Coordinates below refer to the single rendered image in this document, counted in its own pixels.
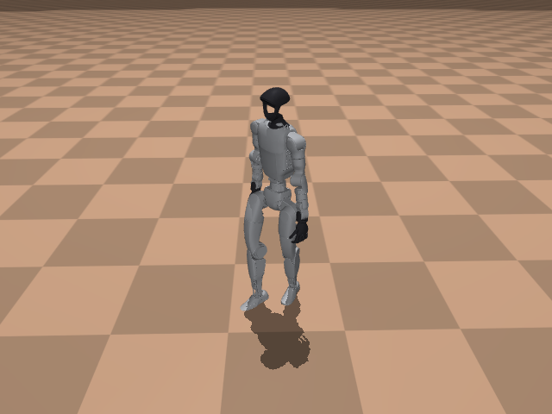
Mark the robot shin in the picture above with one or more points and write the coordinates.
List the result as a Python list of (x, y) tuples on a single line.
[(291, 269), (256, 269)]

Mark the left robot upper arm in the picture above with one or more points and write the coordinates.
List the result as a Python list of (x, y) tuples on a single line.
[(296, 144)]

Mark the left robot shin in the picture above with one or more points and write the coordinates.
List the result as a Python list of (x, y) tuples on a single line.
[(291, 269)]

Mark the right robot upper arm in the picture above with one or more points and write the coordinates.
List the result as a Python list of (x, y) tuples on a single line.
[(255, 154)]

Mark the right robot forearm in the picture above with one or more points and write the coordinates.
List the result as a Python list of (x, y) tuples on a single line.
[(257, 176)]

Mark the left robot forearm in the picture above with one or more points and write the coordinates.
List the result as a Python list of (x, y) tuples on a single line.
[(301, 198)]

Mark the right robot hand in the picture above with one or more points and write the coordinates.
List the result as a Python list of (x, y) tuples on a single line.
[(253, 186)]

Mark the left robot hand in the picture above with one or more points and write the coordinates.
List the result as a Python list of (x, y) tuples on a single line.
[(301, 230)]

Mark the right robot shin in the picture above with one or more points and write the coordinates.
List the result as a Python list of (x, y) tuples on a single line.
[(256, 269)]

